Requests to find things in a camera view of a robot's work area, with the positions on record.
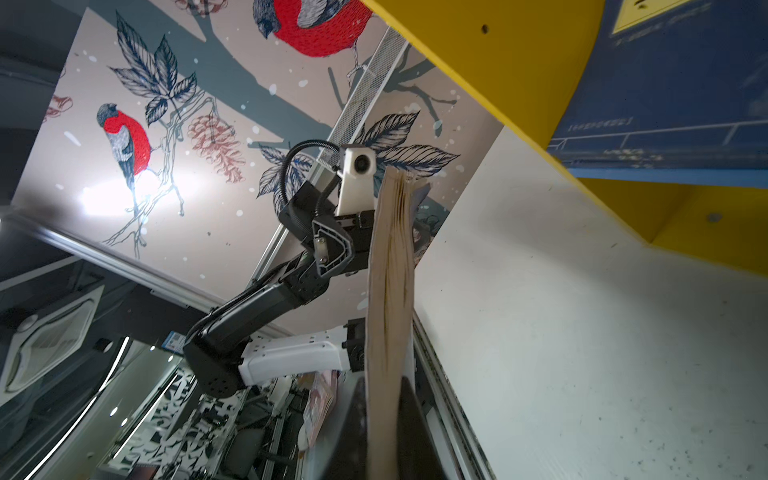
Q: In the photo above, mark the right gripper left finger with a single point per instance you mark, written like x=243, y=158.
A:
x=348, y=460

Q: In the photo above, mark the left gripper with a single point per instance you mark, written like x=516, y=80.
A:
x=341, y=244

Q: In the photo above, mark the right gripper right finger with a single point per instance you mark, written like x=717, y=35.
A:
x=417, y=457

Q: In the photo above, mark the blue book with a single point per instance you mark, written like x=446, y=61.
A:
x=671, y=85
x=389, y=317

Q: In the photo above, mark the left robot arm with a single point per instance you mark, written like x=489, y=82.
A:
x=228, y=350

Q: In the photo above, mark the yellow pink blue bookshelf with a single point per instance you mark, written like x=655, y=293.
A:
x=523, y=61

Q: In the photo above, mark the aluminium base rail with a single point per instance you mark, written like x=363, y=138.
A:
x=457, y=446

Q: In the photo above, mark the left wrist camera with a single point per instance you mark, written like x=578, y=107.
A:
x=357, y=181

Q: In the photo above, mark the white wire mesh basket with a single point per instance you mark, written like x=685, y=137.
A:
x=374, y=78

